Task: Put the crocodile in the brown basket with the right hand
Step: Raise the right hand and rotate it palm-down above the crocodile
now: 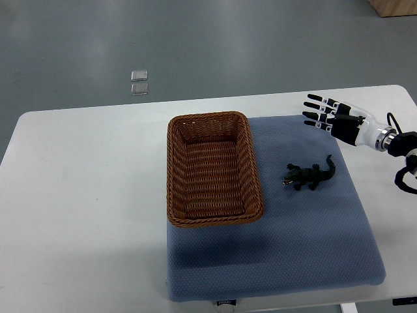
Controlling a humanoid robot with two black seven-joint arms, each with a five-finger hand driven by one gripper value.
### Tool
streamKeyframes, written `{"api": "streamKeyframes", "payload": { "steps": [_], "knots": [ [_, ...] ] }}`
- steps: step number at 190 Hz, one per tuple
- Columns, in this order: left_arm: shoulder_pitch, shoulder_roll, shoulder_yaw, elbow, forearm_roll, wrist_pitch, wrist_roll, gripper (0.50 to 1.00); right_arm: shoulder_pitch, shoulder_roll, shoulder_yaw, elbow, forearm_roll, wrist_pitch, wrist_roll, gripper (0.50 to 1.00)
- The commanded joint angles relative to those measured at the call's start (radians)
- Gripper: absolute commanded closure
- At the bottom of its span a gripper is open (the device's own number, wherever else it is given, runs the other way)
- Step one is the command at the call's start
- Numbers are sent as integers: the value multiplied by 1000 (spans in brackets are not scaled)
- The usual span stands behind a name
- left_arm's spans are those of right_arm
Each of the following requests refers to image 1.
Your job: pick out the black white thumb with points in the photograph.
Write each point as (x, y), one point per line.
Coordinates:
(342, 118)

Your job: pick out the wooden furniture corner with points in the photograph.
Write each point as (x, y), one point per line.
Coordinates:
(394, 8)

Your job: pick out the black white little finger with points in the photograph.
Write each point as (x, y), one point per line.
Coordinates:
(327, 101)

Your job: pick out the black table control panel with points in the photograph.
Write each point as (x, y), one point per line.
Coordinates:
(404, 301)

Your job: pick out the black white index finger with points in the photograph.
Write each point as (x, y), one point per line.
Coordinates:
(319, 125)

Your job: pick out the blue foam cushion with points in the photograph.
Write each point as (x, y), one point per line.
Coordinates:
(305, 240)

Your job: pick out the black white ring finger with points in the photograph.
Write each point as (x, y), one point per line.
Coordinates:
(324, 107)

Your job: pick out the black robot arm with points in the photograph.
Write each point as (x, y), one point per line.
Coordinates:
(402, 145)

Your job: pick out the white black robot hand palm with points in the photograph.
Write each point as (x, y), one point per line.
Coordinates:
(370, 132)

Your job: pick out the white table leg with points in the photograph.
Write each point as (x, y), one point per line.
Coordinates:
(348, 308)

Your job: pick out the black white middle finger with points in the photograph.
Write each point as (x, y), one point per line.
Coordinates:
(318, 116)

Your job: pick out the brown wicker basket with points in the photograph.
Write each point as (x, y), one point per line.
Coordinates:
(212, 175)

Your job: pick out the upper floor outlet plate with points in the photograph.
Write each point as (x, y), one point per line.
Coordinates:
(139, 75)

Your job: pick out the dark toy crocodile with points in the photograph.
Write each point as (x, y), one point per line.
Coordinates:
(313, 175)

